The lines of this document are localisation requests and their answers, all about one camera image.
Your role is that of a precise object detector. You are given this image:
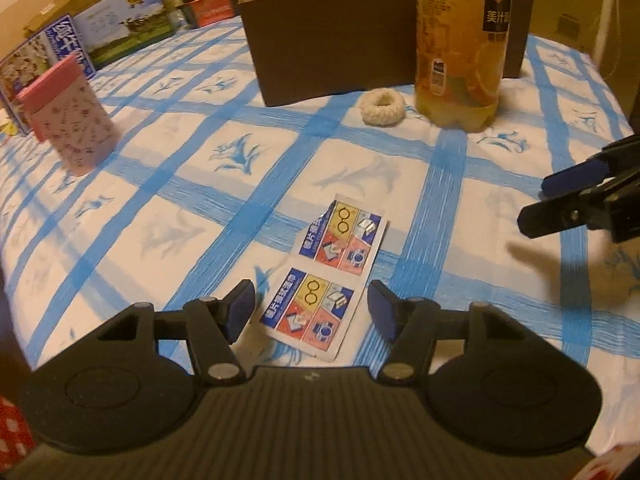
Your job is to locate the lens wipe sachet strip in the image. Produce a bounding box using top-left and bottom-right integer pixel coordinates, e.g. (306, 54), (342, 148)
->
(256, 195), (388, 362)

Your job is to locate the blue checkered bed sheet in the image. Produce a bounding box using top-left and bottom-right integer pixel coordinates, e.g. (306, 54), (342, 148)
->
(1, 19), (639, 453)

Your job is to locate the white standing fan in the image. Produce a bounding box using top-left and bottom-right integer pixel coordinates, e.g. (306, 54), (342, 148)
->
(591, 0), (622, 80)

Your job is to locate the orange juice bottle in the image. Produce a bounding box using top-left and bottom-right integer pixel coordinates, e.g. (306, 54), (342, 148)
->
(414, 0), (511, 133)

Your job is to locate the cream hair scrunchie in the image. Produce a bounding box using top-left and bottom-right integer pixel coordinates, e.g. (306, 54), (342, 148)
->
(358, 88), (406, 127)

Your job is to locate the red checkered cloth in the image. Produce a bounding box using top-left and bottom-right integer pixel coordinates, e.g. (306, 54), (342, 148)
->
(0, 398), (36, 474)

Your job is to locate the pink patterned canister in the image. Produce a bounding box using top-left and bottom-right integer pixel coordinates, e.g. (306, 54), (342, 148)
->
(17, 54), (120, 177)

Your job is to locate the brown open cardboard box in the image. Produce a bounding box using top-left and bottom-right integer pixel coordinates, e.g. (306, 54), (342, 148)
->
(236, 0), (534, 109)

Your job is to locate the red food tray lower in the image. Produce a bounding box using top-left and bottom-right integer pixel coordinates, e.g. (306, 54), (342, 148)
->
(182, 0), (238, 28)

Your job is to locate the cow picture milk box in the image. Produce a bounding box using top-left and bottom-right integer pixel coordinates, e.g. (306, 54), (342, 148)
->
(73, 0), (176, 70)

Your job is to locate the blue milk carton box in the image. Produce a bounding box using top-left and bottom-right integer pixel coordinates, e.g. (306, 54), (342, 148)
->
(1, 14), (96, 134)

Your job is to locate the brown cardboard box behind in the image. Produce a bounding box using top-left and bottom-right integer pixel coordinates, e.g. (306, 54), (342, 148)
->
(23, 0), (101, 38)

